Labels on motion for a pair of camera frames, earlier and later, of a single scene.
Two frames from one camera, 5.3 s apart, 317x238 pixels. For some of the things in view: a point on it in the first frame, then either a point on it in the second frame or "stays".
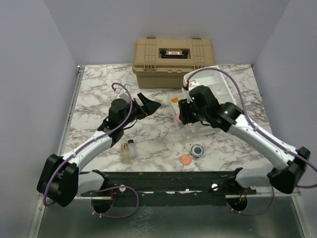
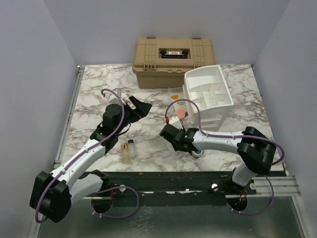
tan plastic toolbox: (162, 63) stays
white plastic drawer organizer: (210, 76) stays
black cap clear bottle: (131, 148) stays
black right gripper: (184, 115) to (175, 146)
